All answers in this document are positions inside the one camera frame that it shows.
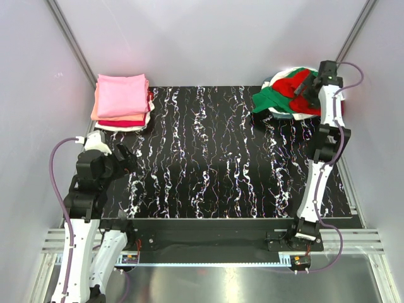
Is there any red t shirt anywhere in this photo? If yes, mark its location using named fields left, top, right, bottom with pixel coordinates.
left=271, top=68, right=321, bottom=116

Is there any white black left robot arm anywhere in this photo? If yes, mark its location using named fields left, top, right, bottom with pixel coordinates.
left=51, top=143, right=137, bottom=302

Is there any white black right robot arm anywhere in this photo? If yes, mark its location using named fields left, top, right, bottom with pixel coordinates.
left=285, top=72, right=352, bottom=251

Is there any white t shirt in basket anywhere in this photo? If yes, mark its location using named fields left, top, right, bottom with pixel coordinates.
left=256, top=67, right=321, bottom=121

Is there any dark red shirt in basket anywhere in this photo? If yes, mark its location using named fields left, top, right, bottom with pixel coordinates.
left=340, top=100, right=345, bottom=117

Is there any folded white shirt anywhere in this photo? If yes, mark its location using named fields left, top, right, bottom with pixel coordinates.
left=95, top=101, right=155, bottom=132

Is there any folded magenta shirt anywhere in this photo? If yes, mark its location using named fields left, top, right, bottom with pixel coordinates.
left=95, top=91, right=155, bottom=129

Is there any folded peach shirt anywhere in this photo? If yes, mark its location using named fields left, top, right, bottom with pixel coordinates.
left=90, top=85, right=155, bottom=121

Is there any green t shirt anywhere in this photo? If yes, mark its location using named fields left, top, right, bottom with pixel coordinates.
left=252, top=67, right=305, bottom=114

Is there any folded light pink shirt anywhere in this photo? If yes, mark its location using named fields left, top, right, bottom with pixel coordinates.
left=97, top=74, right=149, bottom=118

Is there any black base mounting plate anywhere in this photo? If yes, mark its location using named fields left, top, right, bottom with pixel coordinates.
left=100, top=217, right=324, bottom=253

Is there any black marbled table mat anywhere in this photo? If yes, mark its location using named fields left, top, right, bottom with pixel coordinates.
left=64, top=85, right=354, bottom=219

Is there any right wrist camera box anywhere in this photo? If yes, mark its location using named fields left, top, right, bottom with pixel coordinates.
left=317, top=60, right=343, bottom=88

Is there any aluminium frame rail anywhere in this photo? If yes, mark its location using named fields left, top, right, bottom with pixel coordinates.
left=40, top=229, right=388, bottom=269

